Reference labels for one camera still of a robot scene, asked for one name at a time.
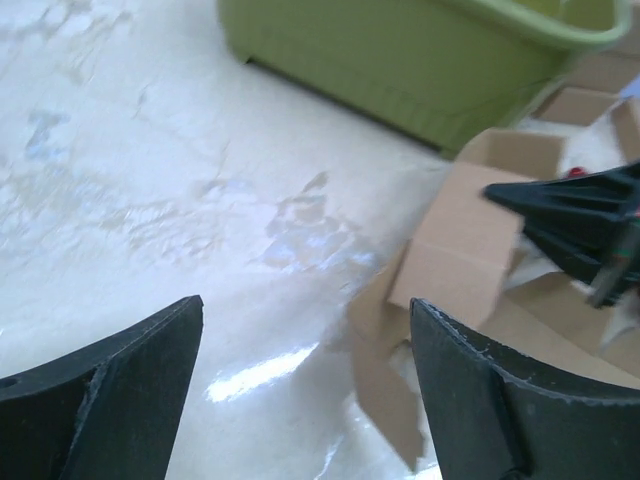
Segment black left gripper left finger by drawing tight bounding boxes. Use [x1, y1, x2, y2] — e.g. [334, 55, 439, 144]
[1, 295, 203, 480]

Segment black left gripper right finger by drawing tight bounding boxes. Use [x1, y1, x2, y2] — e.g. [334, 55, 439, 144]
[410, 298, 639, 479]

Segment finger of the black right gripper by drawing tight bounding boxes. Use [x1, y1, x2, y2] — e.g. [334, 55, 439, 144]
[483, 161, 639, 235]
[523, 215, 639, 308]

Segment brown cardboard box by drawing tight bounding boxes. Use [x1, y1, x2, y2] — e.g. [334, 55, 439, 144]
[348, 129, 639, 471]

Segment middle stacked cardboard box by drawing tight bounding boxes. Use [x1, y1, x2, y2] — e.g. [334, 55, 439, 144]
[532, 53, 639, 126]

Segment dark red grape bunch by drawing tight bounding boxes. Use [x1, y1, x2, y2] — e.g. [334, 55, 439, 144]
[565, 166, 589, 179]

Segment green plastic bin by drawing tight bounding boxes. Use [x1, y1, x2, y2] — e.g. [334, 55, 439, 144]
[217, 0, 633, 157]

